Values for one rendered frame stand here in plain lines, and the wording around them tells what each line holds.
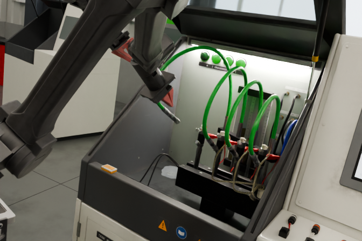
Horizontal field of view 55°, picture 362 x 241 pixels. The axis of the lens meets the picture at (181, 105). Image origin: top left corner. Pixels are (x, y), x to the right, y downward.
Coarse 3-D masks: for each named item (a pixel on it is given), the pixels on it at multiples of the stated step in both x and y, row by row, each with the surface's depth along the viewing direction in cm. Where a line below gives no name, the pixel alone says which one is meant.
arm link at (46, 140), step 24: (96, 0) 45; (120, 0) 44; (144, 0) 44; (96, 24) 46; (120, 24) 47; (72, 48) 49; (96, 48) 48; (48, 72) 52; (72, 72) 50; (48, 96) 53; (0, 120) 59; (24, 120) 56; (48, 120) 57; (48, 144) 59; (24, 168) 59
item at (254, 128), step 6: (270, 96) 109; (276, 96) 111; (264, 102) 107; (276, 102) 116; (264, 108) 105; (276, 108) 118; (258, 114) 104; (276, 114) 119; (258, 120) 103; (276, 120) 120; (276, 126) 121; (252, 132) 102; (252, 138) 103; (270, 138) 123; (252, 144) 103; (270, 144) 122; (252, 150) 105; (252, 156) 107; (258, 162) 112
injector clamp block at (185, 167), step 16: (192, 160) 138; (192, 176) 128; (208, 176) 126; (224, 176) 128; (192, 192) 128; (208, 192) 124; (224, 192) 121; (256, 192) 121; (208, 208) 125; (224, 208) 121; (240, 208) 118
